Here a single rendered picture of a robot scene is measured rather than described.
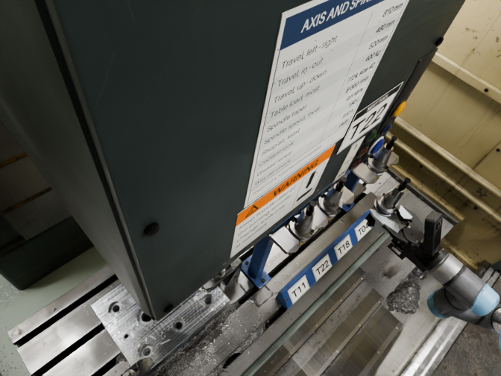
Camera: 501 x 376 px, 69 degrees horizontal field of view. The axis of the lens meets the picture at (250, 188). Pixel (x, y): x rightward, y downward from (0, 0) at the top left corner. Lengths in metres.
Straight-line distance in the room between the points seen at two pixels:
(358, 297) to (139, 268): 1.21
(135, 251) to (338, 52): 0.21
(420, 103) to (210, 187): 1.20
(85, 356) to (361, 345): 0.87
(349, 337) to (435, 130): 0.77
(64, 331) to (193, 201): 0.94
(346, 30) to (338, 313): 1.19
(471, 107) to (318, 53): 1.12
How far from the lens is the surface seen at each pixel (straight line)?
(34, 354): 1.19
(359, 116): 0.45
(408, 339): 1.55
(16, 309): 1.57
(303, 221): 0.87
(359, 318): 1.43
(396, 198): 1.00
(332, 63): 0.30
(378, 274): 1.54
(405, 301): 1.61
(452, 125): 1.41
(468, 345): 2.51
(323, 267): 1.21
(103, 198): 0.23
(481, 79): 1.31
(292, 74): 0.26
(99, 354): 1.15
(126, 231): 0.26
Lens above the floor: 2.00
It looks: 55 degrees down
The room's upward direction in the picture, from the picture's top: 12 degrees clockwise
